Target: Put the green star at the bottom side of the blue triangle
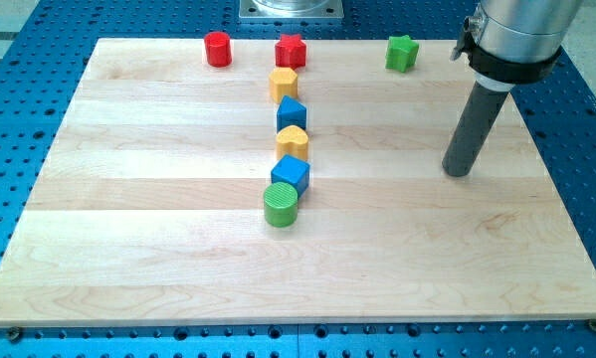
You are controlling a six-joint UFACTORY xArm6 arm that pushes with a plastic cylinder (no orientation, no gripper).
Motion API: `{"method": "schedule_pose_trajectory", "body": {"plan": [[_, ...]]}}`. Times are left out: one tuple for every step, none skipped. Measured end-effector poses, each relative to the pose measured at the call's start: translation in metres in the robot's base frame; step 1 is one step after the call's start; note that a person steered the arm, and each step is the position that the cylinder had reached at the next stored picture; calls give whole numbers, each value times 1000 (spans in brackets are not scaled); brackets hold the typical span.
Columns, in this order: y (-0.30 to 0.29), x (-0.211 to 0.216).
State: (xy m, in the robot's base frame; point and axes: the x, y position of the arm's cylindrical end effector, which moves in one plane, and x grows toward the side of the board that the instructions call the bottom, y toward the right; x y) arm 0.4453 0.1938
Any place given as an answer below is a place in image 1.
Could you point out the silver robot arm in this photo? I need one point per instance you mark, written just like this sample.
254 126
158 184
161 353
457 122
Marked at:
514 42

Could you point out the blue triangle block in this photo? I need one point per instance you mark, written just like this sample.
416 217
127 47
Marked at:
291 112

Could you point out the red star block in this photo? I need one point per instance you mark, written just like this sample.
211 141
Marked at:
290 51

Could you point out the green star block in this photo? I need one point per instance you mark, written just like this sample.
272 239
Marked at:
401 53

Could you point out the blue cube block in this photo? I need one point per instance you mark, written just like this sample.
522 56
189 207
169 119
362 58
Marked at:
293 171

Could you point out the green cylinder block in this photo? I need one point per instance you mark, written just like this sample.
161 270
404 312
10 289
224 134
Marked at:
280 204

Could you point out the yellow heart block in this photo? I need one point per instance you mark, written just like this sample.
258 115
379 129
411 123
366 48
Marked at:
292 140

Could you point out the yellow pentagon block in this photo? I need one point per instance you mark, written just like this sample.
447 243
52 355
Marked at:
283 82

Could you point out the light wooden board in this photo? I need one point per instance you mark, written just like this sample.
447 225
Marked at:
148 209

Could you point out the red cylinder block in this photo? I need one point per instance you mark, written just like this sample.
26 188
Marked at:
218 49

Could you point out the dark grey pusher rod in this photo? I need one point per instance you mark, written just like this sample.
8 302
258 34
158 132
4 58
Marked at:
475 124

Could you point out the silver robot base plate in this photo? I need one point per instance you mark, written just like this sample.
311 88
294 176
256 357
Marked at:
290 9

